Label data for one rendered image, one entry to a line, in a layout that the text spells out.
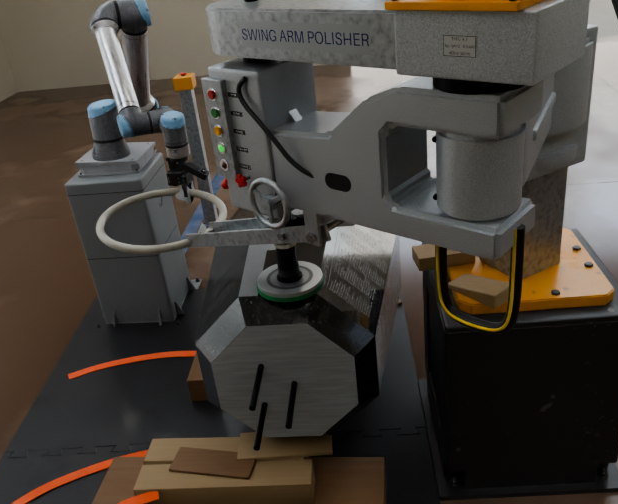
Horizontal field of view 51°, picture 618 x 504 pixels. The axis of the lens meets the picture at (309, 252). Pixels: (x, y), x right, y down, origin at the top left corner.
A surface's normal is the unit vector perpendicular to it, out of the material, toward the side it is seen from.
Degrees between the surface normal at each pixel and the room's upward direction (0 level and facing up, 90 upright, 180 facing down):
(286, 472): 0
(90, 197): 90
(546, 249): 90
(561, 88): 90
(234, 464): 0
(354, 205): 90
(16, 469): 0
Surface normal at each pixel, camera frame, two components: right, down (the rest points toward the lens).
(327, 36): -0.65, 0.42
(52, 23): -0.08, 0.48
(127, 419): -0.11, -0.88
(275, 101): 0.75, 0.24
